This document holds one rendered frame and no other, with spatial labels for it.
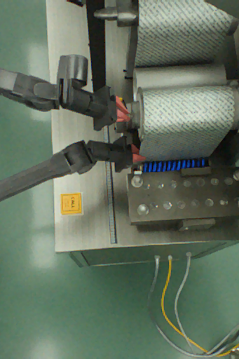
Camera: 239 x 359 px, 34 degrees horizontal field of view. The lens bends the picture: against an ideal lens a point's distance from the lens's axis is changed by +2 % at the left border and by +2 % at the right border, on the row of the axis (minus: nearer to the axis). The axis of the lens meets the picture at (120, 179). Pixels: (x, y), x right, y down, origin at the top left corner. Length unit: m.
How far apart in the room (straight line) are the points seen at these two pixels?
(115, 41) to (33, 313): 1.43
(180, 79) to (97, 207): 0.51
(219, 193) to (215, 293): 1.10
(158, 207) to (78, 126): 0.45
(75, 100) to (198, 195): 0.54
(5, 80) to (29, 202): 1.44
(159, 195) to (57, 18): 0.84
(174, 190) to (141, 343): 1.17
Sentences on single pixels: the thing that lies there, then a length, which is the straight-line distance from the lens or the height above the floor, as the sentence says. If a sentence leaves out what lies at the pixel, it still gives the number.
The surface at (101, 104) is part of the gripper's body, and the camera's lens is 0.98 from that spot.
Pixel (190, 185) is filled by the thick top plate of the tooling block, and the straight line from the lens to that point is 1.27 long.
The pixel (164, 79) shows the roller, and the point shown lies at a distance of 1.17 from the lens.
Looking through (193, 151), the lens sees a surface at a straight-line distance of 1.23.
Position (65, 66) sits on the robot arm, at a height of 1.41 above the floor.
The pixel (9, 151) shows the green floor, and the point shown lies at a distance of 2.45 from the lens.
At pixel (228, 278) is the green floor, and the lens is 2.33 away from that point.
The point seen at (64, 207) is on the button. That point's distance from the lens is 1.34.
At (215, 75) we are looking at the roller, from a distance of 1.20.
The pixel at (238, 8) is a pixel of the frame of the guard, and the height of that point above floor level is 1.89.
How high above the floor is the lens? 2.23
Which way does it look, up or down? 74 degrees down
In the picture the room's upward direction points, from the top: 6 degrees clockwise
